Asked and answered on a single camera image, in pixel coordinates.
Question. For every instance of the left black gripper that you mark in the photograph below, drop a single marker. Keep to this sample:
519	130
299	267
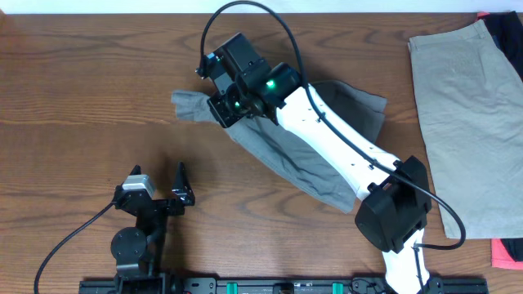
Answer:
182	193

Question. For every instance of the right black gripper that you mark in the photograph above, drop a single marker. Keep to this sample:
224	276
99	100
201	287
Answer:
219	104

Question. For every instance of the grey shorts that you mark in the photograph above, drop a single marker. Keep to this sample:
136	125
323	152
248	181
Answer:
293	159

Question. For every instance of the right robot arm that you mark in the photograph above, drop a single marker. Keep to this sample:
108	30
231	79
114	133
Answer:
394	203

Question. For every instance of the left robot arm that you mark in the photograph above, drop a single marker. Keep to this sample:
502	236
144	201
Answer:
138	250

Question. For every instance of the beige khaki shorts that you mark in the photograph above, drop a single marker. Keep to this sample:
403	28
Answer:
469	103

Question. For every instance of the pink red garment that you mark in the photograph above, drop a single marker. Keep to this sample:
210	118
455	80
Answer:
500	258

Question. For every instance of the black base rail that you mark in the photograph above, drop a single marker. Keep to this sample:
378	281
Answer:
282	286

